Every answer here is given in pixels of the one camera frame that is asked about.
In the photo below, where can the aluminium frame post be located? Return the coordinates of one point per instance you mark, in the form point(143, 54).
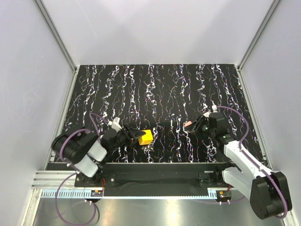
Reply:
point(53, 30)
point(262, 27)

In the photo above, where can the yellow socket block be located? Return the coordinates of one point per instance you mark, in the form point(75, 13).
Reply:
point(147, 138)

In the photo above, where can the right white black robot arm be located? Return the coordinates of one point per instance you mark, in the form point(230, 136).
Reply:
point(266, 190)

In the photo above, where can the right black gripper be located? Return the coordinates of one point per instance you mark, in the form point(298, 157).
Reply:
point(194, 128)

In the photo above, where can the right aluminium frame post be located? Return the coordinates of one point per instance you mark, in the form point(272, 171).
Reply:
point(262, 27)

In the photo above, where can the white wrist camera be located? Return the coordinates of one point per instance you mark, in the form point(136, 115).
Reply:
point(213, 109)
point(115, 124)

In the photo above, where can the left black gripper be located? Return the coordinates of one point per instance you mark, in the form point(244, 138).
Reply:
point(131, 137)

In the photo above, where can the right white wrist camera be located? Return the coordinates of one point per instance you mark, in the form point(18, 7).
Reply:
point(213, 109)

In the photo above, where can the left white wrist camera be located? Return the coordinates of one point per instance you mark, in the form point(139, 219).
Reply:
point(115, 124)

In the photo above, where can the left aluminium frame post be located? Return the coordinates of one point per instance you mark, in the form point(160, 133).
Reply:
point(53, 30)

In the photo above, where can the pink plug adapter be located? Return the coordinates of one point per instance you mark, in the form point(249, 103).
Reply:
point(188, 123)

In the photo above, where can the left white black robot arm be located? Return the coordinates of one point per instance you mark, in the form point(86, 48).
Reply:
point(87, 153)

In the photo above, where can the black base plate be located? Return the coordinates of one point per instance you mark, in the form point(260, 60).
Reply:
point(158, 181)

